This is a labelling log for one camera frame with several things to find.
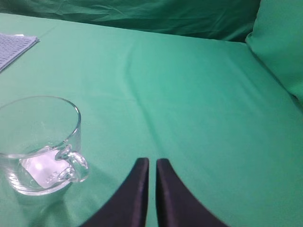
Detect transparent glass cup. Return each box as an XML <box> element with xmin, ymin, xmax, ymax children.
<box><xmin>0</xmin><ymin>96</ymin><xmax>89</xmax><ymax>196</ymax></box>

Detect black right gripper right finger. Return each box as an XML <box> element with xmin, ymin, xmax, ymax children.
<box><xmin>155</xmin><ymin>158</ymin><xmax>226</xmax><ymax>227</ymax></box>

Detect green tablecloth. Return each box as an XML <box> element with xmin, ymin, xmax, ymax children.
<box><xmin>0</xmin><ymin>14</ymin><xmax>303</xmax><ymax>227</ymax></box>

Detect folded blue towel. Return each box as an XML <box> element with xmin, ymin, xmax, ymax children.
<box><xmin>0</xmin><ymin>34</ymin><xmax>40</xmax><ymax>72</ymax></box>

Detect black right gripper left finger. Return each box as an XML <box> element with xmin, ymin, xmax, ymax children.
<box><xmin>82</xmin><ymin>157</ymin><xmax>149</xmax><ymax>227</ymax></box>

